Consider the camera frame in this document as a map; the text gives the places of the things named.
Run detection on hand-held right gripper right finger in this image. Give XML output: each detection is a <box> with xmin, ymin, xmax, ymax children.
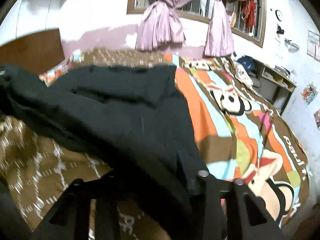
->
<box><xmin>176</xmin><ymin>150</ymin><xmax>288</xmax><ymax>240</ymax></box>

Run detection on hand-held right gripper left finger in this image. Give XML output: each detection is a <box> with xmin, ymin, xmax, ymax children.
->
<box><xmin>29</xmin><ymin>174</ymin><xmax>125</xmax><ymax>240</ymax></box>

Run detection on black jacket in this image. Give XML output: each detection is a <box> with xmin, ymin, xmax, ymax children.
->
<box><xmin>0</xmin><ymin>64</ymin><xmax>226</xmax><ymax>240</ymax></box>

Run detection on brown printed blanket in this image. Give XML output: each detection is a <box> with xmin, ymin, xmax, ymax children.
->
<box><xmin>0</xmin><ymin>47</ymin><xmax>313</xmax><ymax>240</ymax></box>

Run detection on white printed cloth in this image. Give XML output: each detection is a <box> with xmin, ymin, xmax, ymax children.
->
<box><xmin>233</xmin><ymin>60</ymin><xmax>261</xmax><ymax>88</ymax></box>

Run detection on blue cap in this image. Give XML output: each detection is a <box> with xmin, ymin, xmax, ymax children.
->
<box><xmin>236</xmin><ymin>55</ymin><xmax>255</xmax><ymax>71</ymax></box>

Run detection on wooden shelf desk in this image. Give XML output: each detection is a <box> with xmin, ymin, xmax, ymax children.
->
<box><xmin>252</xmin><ymin>58</ymin><xmax>297</xmax><ymax>117</ymax></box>

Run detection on pink curtain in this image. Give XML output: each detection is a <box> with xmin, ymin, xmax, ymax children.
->
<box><xmin>204</xmin><ymin>0</ymin><xmax>263</xmax><ymax>57</ymax></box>
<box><xmin>135</xmin><ymin>0</ymin><xmax>203</xmax><ymax>52</ymax></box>

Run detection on wooden headboard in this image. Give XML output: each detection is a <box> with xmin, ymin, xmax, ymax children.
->
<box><xmin>0</xmin><ymin>29</ymin><xmax>66</xmax><ymax>76</ymax></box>

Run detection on red hanging cloth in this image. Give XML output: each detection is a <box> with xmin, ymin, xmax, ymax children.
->
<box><xmin>241</xmin><ymin>0</ymin><xmax>258</xmax><ymax>27</ymax></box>

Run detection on pink curtains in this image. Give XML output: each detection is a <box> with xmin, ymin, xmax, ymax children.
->
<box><xmin>126</xmin><ymin>0</ymin><xmax>267</xmax><ymax>48</ymax></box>

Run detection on colourful wall sticker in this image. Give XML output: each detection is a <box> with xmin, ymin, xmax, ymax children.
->
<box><xmin>301</xmin><ymin>81</ymin><xmax>319</xmax><ymax>105</ymax></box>
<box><xmin>313</xmin><ymin>109</ymin><xmax>320</xmax><ymax>131</ymax></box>

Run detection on small wall shelf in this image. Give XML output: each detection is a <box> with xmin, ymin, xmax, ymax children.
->
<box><xmin>284</xmin><ymin>38</ymin><xmax>300</xmax><ymax>52</ymax></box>

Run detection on wall calendar papers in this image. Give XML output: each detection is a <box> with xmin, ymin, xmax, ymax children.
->
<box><xmin>307</xmin><ymin>30</ymin><xmax>320</xmax><ymax>62</ymax></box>

